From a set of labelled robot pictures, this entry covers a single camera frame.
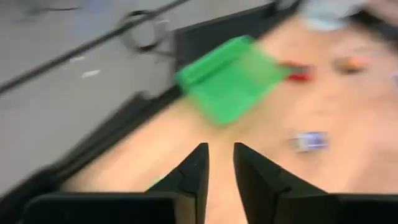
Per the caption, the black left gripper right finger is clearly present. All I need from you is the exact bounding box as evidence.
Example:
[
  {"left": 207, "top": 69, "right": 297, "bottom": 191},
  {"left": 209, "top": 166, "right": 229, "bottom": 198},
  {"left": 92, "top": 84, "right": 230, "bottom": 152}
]
[{"left": 233, "top": 142, "right": 398, "bottom": 224}]

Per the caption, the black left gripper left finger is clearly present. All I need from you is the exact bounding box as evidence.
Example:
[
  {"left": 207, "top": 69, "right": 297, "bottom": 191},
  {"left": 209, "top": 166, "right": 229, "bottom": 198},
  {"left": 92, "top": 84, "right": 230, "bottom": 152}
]
[{"left": 23, "top": 142, "right": 210, "bottom": 224}]

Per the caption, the purple white charger cube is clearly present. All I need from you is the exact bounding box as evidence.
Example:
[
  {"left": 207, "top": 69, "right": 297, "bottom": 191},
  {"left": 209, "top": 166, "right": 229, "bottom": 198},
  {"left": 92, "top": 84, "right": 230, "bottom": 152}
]
[{"left": 287, "top": 131, "right": 330, "bottom": 153}]

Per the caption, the red card case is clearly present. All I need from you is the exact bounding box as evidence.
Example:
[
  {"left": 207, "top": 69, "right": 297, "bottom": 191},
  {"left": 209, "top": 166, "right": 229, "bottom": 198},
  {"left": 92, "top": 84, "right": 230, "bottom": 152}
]
[{"left": 279, "top": 61, "right": 315, "bottom": 83}]

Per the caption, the green plastic basket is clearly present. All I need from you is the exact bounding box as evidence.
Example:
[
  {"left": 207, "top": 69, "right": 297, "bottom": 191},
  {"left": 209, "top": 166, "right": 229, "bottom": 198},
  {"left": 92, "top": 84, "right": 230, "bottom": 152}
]
[{"left": 174, "top": 34, "right": 292, "bottom": 128}]

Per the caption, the black table edge rail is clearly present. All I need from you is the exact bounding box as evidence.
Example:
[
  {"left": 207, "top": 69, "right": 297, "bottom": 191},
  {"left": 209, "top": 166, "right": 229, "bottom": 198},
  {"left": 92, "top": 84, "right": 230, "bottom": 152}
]
[{"left": 0, "top": 1, "right": 301, "bottom": 224}]

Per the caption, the black cable loop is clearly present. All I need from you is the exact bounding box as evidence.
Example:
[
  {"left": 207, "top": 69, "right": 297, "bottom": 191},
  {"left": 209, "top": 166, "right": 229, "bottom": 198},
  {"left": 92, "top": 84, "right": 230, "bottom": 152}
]
[{"left": 119, "top": 10, "right": 169, "bottom": 53}]

